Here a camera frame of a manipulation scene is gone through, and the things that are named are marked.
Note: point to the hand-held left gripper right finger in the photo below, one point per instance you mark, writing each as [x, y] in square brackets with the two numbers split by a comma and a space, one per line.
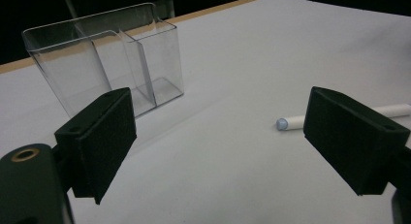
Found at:
[349, 143]

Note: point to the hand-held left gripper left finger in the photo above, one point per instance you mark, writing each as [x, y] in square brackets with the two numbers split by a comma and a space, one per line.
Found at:
[100, 143]

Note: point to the white marker pen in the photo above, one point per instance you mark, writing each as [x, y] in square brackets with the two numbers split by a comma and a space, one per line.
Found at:
[292, 122]

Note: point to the clear plastic divided container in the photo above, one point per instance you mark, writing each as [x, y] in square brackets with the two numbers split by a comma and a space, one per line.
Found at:
[106, 62]

